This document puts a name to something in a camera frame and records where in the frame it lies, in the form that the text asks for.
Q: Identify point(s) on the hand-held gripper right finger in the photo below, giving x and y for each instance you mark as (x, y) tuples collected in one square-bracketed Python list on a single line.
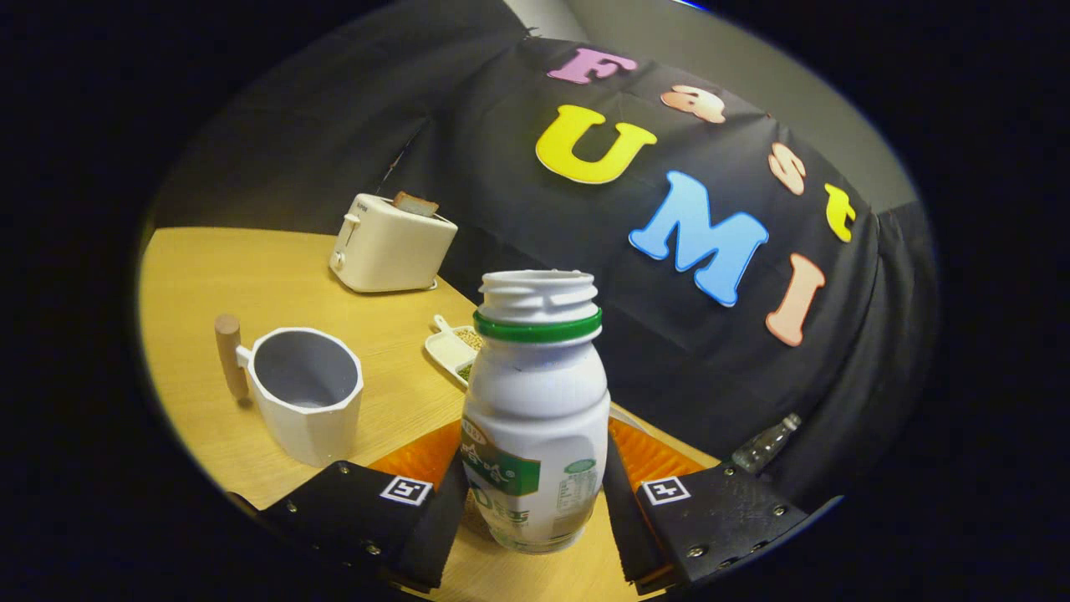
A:
[(623, 527)]

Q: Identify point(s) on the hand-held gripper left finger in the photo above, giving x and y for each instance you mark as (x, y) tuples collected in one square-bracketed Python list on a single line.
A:
[(443, 527)]

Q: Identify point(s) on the white juice bottle green label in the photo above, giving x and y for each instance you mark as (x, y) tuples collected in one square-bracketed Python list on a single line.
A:
[(535, 393)]

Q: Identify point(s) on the clear plastic water bottle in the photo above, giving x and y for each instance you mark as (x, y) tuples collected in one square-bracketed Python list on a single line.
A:
[(765, 445)]

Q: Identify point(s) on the white divided dish with beans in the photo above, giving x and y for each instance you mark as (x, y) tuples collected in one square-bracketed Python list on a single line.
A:
[(447, 347)]

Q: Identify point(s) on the black backdrop cloth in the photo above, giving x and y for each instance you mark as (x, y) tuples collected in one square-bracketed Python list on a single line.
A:
[(543, 267)]

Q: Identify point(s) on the cream toaster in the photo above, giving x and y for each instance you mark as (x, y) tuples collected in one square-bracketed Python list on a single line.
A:
[(389, 251)]

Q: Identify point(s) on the toast slice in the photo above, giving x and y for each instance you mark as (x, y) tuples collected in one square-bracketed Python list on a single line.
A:
[(415, 204)]

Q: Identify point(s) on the wooden table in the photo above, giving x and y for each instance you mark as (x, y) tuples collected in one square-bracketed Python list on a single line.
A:
[(209, 276)]

